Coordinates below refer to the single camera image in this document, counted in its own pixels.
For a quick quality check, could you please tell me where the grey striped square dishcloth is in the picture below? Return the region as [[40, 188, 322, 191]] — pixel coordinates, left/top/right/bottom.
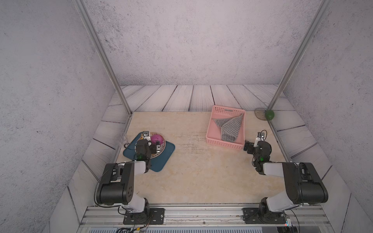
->
[[213, 114, 244, 143]]

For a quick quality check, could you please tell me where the pink plastic basket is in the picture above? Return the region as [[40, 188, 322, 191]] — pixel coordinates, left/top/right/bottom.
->
[[206, 105, 245, 150]]

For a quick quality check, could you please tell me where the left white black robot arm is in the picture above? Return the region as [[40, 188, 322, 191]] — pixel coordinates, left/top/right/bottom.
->
[[94, 131, 152, 216]]

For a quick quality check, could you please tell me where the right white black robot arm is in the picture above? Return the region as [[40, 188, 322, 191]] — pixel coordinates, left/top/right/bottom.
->
[[243, 132, 329, 224]]

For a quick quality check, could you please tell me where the patterned round plate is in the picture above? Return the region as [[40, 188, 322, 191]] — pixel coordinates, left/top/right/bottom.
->
[[136, 131, 166, 159]]

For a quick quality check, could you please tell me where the purple ball fruit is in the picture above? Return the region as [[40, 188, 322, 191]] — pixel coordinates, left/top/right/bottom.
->
[[151, 134, 164, 145]]

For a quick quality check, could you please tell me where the teal rubber mat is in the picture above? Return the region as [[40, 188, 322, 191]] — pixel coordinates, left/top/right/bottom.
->
[[122, 131, 175, 172]]

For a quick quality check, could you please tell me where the grey round coaster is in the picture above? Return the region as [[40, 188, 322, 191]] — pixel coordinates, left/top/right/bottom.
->
[[254, 108, 267, 121]]

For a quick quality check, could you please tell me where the green ball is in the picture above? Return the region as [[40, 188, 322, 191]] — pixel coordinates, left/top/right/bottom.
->
[[265, 110, 275, 121]]

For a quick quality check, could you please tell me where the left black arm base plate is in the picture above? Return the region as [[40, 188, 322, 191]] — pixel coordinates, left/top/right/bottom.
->
[[123, 208, 165, 225]]

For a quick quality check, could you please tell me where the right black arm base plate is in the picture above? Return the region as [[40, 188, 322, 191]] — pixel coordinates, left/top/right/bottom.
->
[[242, 208, 287, 224]]

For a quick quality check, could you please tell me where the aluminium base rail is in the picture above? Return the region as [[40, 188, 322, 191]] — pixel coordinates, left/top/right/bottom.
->
[[80, 203, 334, 233]]

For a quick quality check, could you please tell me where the right aluminium frame post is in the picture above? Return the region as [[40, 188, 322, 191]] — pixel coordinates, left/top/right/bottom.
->
[[267, 0, 332, 111]]

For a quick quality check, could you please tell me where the aluminium frame post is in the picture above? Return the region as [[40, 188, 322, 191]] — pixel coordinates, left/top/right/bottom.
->
[[73, 0, 133, 117], [267, 0, 332, 111]]

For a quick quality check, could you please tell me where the left aluminium frame post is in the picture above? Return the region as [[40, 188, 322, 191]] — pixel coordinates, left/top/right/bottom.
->
[[73, 0, 133, 117]]

